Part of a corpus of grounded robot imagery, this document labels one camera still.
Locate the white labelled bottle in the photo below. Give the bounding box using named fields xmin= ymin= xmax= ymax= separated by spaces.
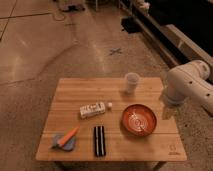
xmin=80 ymin=102 xmax=112 ymax=119

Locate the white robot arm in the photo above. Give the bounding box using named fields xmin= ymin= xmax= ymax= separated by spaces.
xmin=162 ymin=60 xmax=213 ymax=116

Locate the orange ceramic bowl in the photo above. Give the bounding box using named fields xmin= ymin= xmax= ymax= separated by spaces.
xmin=121 ymin=104 xmax=157 ymax=137

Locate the wooden folding table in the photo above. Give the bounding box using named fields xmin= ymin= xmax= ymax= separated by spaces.
xmin=36 ymin=77 xmax=187 ymax=163

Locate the orange marker pen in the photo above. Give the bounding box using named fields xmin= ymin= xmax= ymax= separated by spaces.
xmin=57 ymin=127 xmax=79 ymax=147

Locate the black box on floor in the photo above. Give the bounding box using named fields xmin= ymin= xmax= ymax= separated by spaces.
xmin=121 ymin=17 xmax=141 ymax=34

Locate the blue grey cloth pad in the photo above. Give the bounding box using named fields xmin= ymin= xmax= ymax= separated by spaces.
xmin=52 ymin=134 xmax=76 ymax=151

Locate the dark shelf bench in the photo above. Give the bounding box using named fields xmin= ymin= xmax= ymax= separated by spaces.
xmin=119 ymin=0 xmax=213 ymax=82

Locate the grey equipment with cables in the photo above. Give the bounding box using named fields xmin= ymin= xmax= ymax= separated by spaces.
xmin=57 ymin=0 xmax=85 ymax=11

